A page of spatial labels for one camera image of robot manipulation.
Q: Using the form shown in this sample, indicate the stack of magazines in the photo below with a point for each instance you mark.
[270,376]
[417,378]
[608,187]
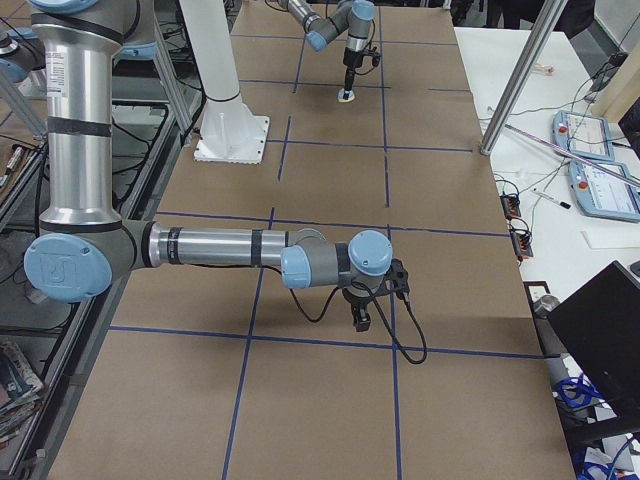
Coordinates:
[20,390]

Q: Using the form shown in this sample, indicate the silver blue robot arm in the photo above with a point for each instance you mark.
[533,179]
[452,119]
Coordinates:
[353,17]
[85,245]

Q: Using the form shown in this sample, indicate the blue white service bell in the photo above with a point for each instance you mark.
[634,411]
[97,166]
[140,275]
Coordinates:
[345,96]

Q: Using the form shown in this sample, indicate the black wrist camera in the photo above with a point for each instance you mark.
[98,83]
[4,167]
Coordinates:
[398,279]
[374,54]

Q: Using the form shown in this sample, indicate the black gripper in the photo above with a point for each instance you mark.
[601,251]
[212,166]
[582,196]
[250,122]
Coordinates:
[352,59]
[357,302]

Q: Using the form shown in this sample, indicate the aluminium frame post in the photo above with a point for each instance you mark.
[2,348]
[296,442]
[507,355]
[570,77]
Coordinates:
[538,36]

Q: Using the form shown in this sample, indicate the lower blue teach pendant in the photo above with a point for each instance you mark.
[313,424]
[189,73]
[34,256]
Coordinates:
[601,195]

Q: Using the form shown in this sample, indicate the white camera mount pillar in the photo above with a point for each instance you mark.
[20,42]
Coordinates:
[229,131]

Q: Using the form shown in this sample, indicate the orange black connector box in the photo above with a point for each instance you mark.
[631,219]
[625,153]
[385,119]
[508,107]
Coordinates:
[511,205]

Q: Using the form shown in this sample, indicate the upper blue teach pendant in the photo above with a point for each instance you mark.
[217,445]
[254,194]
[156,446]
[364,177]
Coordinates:
[583,135]

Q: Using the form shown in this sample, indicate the black marker pen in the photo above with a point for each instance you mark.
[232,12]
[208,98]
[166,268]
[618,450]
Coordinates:
[544,195]

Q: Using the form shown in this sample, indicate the white foam block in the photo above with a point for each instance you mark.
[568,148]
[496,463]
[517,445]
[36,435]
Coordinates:
[607,240]

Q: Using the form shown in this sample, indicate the blue teach pendant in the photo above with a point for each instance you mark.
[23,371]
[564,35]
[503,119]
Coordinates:
[583,135]
[601,195]

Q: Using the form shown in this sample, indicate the black computer monitor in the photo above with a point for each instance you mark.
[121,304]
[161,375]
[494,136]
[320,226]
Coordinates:
[599,327]

